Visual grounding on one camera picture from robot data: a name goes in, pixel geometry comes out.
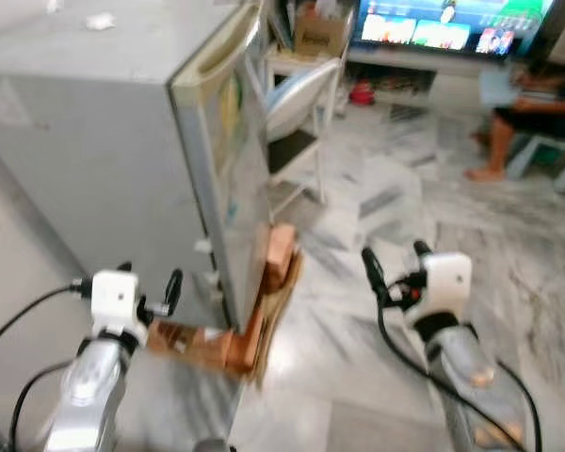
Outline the white folding chair black seat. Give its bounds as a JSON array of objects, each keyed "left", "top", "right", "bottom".
[{"left": 262, "top": 56, "right": 347, "bottom": 222}]

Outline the white crumpled tissue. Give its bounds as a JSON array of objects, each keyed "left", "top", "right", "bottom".
[{"left": 83, "top": 11, "right": 116, "bottom": 32}]

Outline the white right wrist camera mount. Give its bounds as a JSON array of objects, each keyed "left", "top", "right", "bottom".
[{"left": 420, "top": 251, "right": 474, "bottom": 319}]

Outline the light blue cushion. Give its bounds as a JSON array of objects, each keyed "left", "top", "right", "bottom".
[{"left": 266, "top": 59, "right": 342, "bottom": 142}]

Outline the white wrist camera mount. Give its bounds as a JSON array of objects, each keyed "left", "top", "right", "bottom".
[
  {"left": 90, "top": 270, "right": 142, "bottom": 332},
  {"left": 420, "top": 251, "right": 474, "bottom": 319}
]

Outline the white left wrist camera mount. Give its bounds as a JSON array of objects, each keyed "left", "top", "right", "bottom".
[{"left": 90, "top": 270, "right": 142, "bottom": 332}]

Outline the flat screen television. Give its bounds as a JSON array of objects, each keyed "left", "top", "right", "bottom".
[{"left": 351, "top": 0, "right": 557, "bottom": 59}]

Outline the seated person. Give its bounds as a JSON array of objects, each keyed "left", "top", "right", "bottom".
[{"left": 463, "top": 38, "right": 565, "bottom": 185}]

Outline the white tv stand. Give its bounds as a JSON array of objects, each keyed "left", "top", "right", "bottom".
[{"left": 344, "top": 45, "right": 509, "bottom": 109}]

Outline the small red object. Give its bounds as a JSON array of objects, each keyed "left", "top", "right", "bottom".
[{"left": 348, "top": 80, "right": 378, "bottom": 106}]

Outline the brown cardboard box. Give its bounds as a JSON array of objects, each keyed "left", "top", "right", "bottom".
[{"left": 292, "top": 3, "right": 356, "bottom": 59}]

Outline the pale blue plastic stool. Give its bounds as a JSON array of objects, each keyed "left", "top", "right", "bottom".
[{"left": 507, "top": 132, "right": 565, "bottom": 196}]

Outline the white side table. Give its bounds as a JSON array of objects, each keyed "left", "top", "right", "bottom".
[{"left": 262, "top": 47, "right": 347, "bottom": 119}]

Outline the orange brick pile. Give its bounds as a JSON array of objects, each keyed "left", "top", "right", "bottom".
[{"left": 146, "top": 222, "right": 300, "bottom": 379}]

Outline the brown cardboard sheet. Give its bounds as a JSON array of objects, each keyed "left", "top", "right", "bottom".
[{"left": 250, "top": 247, "right": 305, "bottom": 387}]

